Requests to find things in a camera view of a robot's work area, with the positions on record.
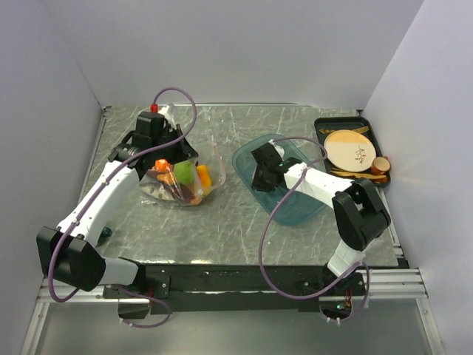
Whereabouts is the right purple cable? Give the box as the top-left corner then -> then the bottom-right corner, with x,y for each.
258,137 -> 370,323

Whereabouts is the small brown ceramic cup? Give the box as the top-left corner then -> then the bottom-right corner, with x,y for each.
370,156 -> 391,176

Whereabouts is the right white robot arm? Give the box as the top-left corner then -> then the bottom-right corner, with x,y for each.
251,143 -> 391,294

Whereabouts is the orange tangerine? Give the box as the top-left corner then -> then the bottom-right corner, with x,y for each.
153,158 -> 171,174

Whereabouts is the purple cable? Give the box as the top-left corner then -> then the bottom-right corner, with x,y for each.
258,137 -> 370,323
47,87 -> 197,329

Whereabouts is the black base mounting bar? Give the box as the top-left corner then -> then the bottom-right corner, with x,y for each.
55,263 -> 411,316

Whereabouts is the green paper cup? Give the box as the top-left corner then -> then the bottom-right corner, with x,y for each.
101,227 -> 112,238

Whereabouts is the clear zip top bag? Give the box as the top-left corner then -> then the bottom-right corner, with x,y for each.
139,143 -> 226,206

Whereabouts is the green apple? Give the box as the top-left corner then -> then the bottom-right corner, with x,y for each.
173,160 -> 194,185

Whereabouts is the wooden fork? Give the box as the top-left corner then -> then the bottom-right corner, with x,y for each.
319,126 -> 370,135

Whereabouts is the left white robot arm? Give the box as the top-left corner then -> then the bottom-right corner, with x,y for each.
36,104 -> 198,297

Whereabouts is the orange mango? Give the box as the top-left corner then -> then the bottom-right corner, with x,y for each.
196,165 -> 212,195

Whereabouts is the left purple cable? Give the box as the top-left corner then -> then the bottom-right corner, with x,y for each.
47,87 -> 197,329

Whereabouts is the aluminium rail frame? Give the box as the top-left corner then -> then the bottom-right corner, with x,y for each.
21,269 -> 446,354

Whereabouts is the wooden spoon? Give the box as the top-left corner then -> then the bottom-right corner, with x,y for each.
330,167 -> 370,175

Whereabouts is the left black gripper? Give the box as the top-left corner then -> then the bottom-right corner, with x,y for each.
152,124 -> 199,164

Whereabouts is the grey toy fish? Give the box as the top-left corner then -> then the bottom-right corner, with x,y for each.
139,183 -> 174,201

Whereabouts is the cream and orange plate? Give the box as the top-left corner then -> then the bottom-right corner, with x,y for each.
324,129 -> 376,172

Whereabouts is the teal transparent food tray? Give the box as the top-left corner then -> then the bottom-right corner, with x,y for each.
231,133 -> 330,226

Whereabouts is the black serving tray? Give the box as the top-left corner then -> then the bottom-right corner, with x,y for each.
314,116 -> 391,187

